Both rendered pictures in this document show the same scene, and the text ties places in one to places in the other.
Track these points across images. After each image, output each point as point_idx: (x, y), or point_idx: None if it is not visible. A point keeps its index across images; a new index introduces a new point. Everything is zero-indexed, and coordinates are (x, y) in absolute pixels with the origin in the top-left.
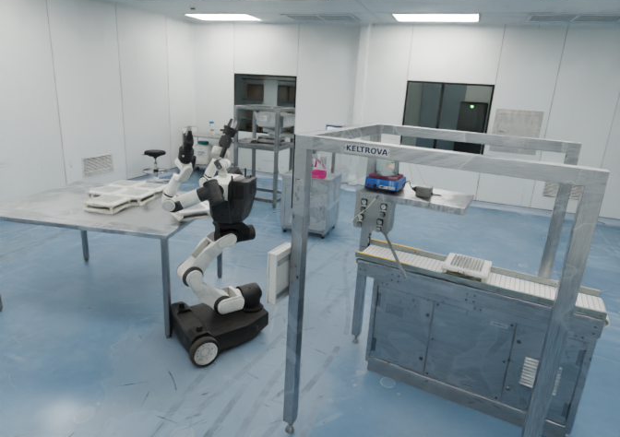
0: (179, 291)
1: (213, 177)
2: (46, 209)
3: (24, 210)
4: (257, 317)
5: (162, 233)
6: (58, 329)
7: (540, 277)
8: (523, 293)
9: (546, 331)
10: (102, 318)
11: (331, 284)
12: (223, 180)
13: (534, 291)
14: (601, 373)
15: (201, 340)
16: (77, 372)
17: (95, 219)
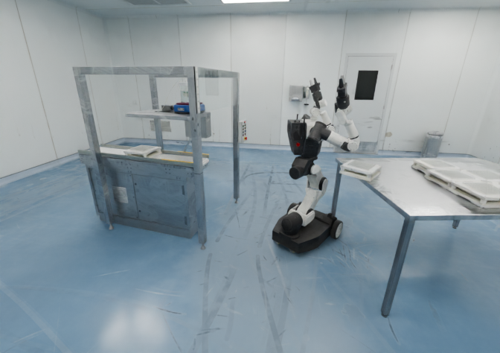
0: (386, 274)
1: (351, 140)
2: (460, 164)
3: (466, 162)
4: (277, 224)
5: (340, 158)
6: (396, 223)
7: (100, 152)
8: (128, 146)
9: (158, 123)
10: (389, 234)
11: (228, 342)
12: (305, 119)
13: (114, 152)
14: (13, 254)
15: (294, 202)
16: (345, 207)
17: (404, 161)
